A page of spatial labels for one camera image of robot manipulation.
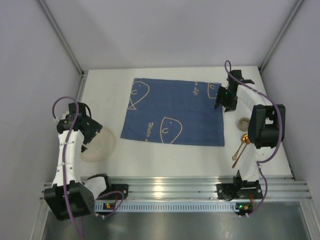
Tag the cream ceramic plate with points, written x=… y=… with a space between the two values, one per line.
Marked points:
x=101 y=147

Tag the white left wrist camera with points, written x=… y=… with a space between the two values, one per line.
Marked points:
x=58 y=119

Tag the aluminium frame post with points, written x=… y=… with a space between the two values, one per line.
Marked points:
x=285 y=26
x=60 y=35

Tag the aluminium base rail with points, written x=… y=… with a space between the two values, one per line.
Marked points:
x=204 y=189

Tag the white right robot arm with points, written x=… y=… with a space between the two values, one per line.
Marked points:
x=266 y=125

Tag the grey slotted cable duct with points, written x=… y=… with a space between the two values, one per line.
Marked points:
x=173 y=207

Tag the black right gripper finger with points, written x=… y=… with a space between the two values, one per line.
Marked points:
x=217 y=104
x=229 y=108

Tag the right aluminium frame post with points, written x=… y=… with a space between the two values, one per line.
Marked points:
x=285 y=26

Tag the small speckled ceramic cup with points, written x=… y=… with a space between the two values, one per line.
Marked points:
x=243 y=124

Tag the left aluminium frame post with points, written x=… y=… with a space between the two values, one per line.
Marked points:
x=60 y=35

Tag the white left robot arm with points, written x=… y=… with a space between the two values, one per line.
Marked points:
x=69 y=197

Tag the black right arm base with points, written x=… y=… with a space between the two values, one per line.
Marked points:
x=239 y=189

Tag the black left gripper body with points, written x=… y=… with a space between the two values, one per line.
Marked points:
x=92 y=131

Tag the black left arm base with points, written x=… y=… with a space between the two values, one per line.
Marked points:
x=115 y=191

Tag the gold spoon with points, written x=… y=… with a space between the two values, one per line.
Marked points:
x=244 y=141

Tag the blue fish-print placemat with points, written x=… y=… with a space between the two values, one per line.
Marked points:
x=177 y=112

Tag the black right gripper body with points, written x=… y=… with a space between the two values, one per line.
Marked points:
x=225 y=100

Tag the copper fork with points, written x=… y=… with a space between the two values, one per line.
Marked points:
x=239 y=156

